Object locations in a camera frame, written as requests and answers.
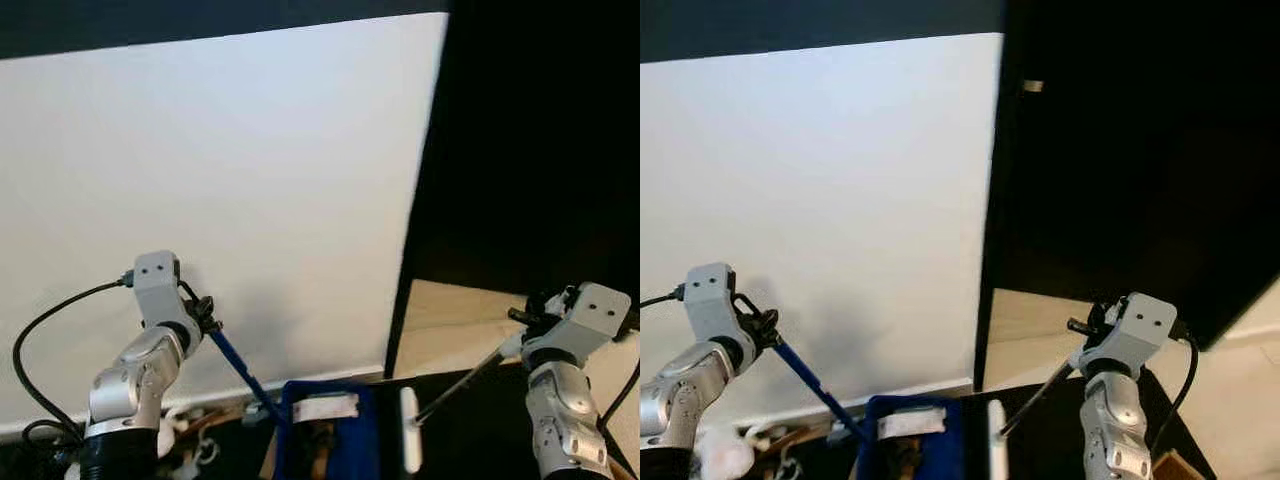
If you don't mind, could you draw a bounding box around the black-handled broom with white head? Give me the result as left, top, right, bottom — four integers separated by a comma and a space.
986, 355, 1083, 480
399, 340, 513, 476

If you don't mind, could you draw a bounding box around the white plastic bag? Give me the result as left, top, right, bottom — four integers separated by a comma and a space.
700, 440, 757, 480

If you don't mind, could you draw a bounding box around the white flat packet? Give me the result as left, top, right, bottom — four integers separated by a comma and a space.
877, 407, 948, 440
291, 392, 360, 424

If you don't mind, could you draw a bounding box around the brown cardboard piece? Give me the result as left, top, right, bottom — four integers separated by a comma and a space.
1150, 449, 1208, 480

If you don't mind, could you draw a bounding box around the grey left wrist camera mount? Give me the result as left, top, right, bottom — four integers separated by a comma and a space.
684, 262, 753, 351
131, 250, 204, 346

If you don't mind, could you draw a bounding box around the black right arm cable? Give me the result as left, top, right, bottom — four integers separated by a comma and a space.
1160, 320, 1202, 446
598, 330, 641, 433

